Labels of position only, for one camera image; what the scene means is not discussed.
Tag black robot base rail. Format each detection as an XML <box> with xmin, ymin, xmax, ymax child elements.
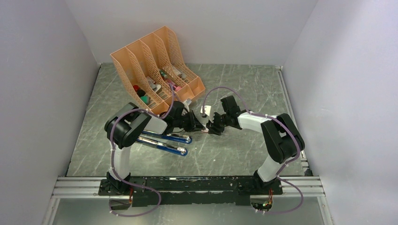
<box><xmin>98</xmin><ymin>176</ymin><xmax>283</xmax><ymax>207</ymax></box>

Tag grey white stapler remover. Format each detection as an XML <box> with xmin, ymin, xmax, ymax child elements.
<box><xmin>146</xmin><ymin>76</ymin><xmax>162</xmax><ymax>93</ymax></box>

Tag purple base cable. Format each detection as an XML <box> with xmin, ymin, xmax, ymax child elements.
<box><xmin>108</xmin><ymin>181</ymin><xmax>162</xmax><ymax>218</ymax></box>
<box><xmin>255</xmin><ymin>177</ymin><xmax>304</xmax><ymax>216</ymax></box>

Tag grey white item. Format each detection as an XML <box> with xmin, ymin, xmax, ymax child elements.
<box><xmin>172</xmin><ymin>67</ymin><xmax>186</xmax><ymax>79</ymax></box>

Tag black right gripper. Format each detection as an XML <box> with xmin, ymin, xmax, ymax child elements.
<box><xmin>206</xmin><ymin>112</ymin><xmax>230</xmax><ymax>135</ymax></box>

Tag green capped marker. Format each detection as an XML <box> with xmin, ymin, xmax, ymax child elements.
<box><xmin>160</xmin><ymin>70</ymin><xmax>167</xmax><ymax>79</ymax></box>

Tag blue metal stapler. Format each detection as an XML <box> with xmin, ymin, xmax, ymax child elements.
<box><xmin>137</xmin><ymin>130</ymin><xmax>192</xmax><ymax>156</ymax></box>

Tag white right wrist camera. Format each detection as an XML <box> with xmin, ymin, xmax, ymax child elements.
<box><xmin>200</xmin><ymin>105</ymin><xmax>214</xmax><ymax>122</ymax></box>

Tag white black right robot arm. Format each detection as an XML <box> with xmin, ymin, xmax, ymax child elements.
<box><xmin>200</xmin><ymin>96</ymin><xmax>305</xmax><ymax>194</ymax></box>

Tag orange plastic file organizer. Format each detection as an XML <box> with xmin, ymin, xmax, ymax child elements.
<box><xmin>110</xmin><ymin>26</ymin><xmax>206</xmax><ymax>114</ymax></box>

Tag red round item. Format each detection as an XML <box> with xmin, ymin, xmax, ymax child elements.
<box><xmin>133</xmin><ymin>85</ymin><xmax>140</xmax><ymax>92</ymax></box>

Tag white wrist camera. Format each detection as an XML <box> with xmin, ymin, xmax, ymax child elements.
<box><xmin>200</xmin><ymin>105</ymin><xmax>214</xmax><ymax>122</ymax></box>
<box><xmin>183</xmin><ymin>98</ymin><xmax>192</xmax><ymax>108</ymax></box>

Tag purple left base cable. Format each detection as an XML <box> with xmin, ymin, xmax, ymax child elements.
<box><xmin>108</xmin><ymin>181</ymin><xmax>162</xmax><ymax>218</ymax></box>

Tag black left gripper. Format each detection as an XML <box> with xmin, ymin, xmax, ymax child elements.
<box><xmin>174</xmin><ymin>110</ymin><xmax>206</xmax><ymax>133</ymax></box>

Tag pink marker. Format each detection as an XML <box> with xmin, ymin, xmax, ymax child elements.
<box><xmin>165</xmin><ymin>79</ymin><xmax>181</xmax><ymax>91</ymax></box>

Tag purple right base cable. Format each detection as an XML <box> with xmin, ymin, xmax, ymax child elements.
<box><xmin>255</xmin><ymin>177</ymin><xmax>304</xmax><ymax>216</ymax></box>

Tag green round item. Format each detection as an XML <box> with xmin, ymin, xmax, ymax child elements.
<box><xmin>140</xmin><ymin>96</ymin><xmax>150</xmax><ymax>105</ymax></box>

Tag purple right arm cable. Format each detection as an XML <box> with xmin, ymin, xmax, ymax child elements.
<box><xmin>202</xmin><ymin>86</ymin><xmax>303</xmax><ymax>178</ymax></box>

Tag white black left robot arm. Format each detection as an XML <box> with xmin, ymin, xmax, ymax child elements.
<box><xmin>104</xmin><ymin>101</ymin><xmax>204</xmax><ymax>195</ymax></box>

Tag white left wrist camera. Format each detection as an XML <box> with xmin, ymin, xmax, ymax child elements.
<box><xmin>183</xmin><ymin>98</ymin><xmax>192</xmax><ymax>108</ymax></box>

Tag black round item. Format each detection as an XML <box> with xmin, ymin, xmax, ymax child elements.
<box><xmin>137</xmin><ymin>89</ymin><xmax>146</xmax><ymax>98</ymax></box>

